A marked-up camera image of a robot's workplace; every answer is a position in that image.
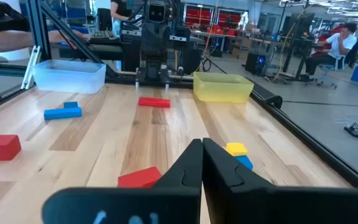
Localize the black equipment box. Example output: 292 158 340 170
119 20 142 43

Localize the black computer tower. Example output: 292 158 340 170
245 52 269 77

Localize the person's forearm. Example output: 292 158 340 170
0 30 51 53

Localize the seated person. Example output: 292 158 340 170
305 22 358 77

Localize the white metal bracket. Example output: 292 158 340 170
20 45 42 91

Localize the black aluminium table frame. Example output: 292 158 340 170
0 0 358 189

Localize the person's hand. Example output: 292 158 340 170
48 29 90 45

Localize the black power strip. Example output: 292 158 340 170
343 125 358 139

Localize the standing person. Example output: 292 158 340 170
110 0 136 22

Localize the yellow wooden cube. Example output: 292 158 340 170
225 142 249 157

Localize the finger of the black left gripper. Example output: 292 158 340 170
163 70 171 94
135 70 146 91

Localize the blue wooden cube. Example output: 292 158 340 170
234 154 254 171

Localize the black clamp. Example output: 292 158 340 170
261 95 284 110

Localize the red storage bin shelf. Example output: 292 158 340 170
183 4 250 35

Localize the office chair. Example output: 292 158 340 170
309 40 358 90

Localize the long red wooden block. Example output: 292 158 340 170
137 96 172 109

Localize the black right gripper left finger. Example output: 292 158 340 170
41 138 203 224

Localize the yellow plastic bin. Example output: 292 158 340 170
193 72 255 104

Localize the long blue wooden block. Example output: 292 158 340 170
44 106 83 121

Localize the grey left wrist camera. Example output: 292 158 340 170
146 1 167 24

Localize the clear plastic bin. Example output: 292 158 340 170
32 59 107 95

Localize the black keyboard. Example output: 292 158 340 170
88 30 119 44

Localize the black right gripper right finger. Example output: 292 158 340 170
202 138 358 224

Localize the red wooden cube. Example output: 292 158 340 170
0 134 22 162

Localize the black computer monitor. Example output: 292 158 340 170
97 7 114 32

